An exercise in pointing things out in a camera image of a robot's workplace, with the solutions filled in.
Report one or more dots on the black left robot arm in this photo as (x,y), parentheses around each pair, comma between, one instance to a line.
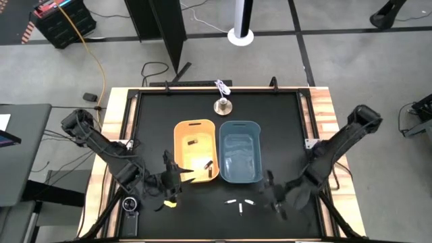
(101,148)

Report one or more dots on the blue plastic bin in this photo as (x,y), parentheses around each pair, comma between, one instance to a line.
(240,153)

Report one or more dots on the round silver metal stand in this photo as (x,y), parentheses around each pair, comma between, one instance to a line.
(222,106)

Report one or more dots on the black table mat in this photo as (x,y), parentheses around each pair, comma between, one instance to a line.
(202,229)

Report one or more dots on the tablet screen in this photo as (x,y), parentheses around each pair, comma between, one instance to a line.
(8,139)

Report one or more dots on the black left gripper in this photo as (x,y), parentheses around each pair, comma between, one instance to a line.
(170,179)

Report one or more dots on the black camera with round lens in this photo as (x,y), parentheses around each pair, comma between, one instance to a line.
(130,217)

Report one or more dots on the black metal table frame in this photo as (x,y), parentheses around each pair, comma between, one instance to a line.
(219,90)

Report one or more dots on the grey desk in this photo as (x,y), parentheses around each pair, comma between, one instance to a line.
(23,158)

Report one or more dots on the white pole with round base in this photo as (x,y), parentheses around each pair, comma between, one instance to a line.
(241,32)

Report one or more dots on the black partition panel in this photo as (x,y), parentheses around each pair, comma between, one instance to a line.
(162,27)

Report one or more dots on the yellow plastic bin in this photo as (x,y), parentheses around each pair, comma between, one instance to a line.
(197,152)

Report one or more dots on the black table clamp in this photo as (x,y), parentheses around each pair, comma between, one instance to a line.
(274,83)
(166,86)

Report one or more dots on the black floor equipment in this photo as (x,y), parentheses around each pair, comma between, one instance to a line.
(422,109)

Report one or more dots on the small black power adapter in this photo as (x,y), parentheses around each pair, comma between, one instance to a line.
(90,97)

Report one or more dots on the white battery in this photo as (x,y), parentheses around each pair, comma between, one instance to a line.
(230,202)
(240,208)
(249,202)

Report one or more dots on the white paper sheet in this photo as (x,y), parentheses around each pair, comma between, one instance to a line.
(4,122)

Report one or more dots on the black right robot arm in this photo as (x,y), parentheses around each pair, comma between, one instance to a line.
(337,145)

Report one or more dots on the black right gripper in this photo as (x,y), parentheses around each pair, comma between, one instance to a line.
(281,194)

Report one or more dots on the black stand base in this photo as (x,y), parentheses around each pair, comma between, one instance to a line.
(386,15)

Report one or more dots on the yellow tag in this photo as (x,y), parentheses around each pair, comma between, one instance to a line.
(169,204)

